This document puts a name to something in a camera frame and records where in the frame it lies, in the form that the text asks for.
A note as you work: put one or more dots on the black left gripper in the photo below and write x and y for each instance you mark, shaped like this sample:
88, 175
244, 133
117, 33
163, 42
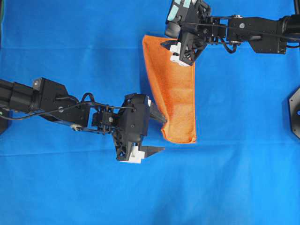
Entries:
132, 127

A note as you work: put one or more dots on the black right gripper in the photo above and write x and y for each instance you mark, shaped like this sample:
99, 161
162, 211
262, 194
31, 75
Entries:
194, 38

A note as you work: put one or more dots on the orange towel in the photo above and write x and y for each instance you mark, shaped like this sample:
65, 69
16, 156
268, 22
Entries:
173, 88

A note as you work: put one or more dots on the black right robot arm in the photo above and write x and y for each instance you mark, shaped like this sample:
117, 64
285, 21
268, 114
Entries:
264, 35

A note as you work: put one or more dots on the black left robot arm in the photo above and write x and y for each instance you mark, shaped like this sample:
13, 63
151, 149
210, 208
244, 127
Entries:
51, 101

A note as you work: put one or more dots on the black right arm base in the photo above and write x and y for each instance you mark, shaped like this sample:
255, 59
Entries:
294, 112

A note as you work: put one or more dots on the blue table cloth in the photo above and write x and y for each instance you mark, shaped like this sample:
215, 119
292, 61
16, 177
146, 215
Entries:
244, 168

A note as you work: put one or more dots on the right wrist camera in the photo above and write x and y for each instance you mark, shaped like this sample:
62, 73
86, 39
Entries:
184, 11

